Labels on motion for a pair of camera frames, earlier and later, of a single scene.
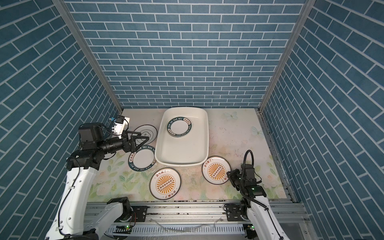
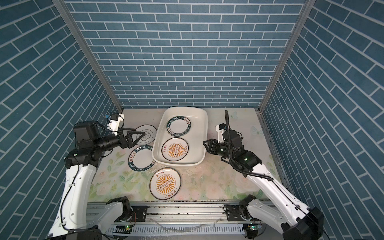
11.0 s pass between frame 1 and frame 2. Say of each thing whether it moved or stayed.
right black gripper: moved
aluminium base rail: stayed
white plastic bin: stayed
